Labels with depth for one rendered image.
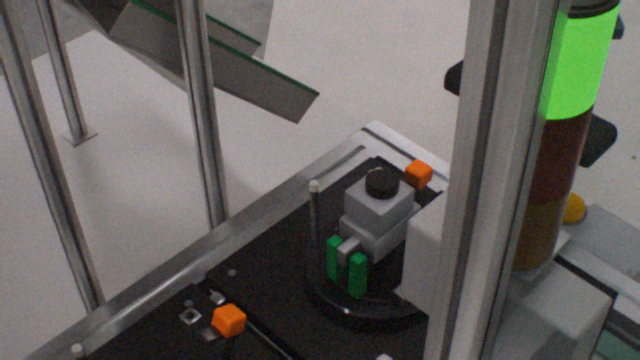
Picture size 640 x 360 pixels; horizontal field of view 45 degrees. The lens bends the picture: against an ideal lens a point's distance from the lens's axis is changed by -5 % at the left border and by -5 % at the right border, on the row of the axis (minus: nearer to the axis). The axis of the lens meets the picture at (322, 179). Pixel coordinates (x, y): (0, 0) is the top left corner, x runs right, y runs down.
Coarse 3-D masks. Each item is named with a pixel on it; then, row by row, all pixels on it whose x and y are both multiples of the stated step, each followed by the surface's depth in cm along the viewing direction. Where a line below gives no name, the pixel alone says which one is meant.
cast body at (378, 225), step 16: (368, 176) 69; (384, 176) 69; (352, 192) 69; (368, 192) 69; (384, 192) 68; (400, 192) 69; (352, 208) 70; (368, 208) 68; (384, 208) 68; (400, 208) 69; (416, 208) 72; (352, 224) 71; (368, 224) 69; (384, 224) 69; (400, 224) 71; (352, 240) 71; (368, 240) 70; (384, 240) 70; (400, 240) 73; (368, 256) 71
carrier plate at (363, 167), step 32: (320, 192) 86; (288, 224) 83; (320, 224) 83; (256, 256) 79; (288, 256) 79; (224, 288) 77; (256, 288) 76; (288, 288) 76; (256, 320) 74; (288, 320) 74; (320, 320) 74; (288, 352) 73; (320, 352) 71; (352, 352) 71; (384, 352) 71; (416, 352) 71
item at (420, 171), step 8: (416, 160) 74; (408, 168) 73; (416, 168) 73; (424, 168) 73; (432, 168) 73; (408, 176) 73; (416, 176) 72; (424, 176) 73; (408, 184) 73; (416, 184) 73; (424, 184) 73; (416, 192) 74; (424, 192) 75; (416, 200) 75; (424, 200) 76
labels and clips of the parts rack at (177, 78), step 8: (56, 0) 91; (64, 8) 90; (72, 8) 88; (80, 16) 88; (88, 24) 87; (128, 48) 83; (136, 56) 82; (144, 56) 81; (152, 64) 80; (160, 64) 79; (160, 72) 80; (168, 72) 78; (176, 72) 78; (176, 80) 78; (184, 80) 77; (184, 88) 78
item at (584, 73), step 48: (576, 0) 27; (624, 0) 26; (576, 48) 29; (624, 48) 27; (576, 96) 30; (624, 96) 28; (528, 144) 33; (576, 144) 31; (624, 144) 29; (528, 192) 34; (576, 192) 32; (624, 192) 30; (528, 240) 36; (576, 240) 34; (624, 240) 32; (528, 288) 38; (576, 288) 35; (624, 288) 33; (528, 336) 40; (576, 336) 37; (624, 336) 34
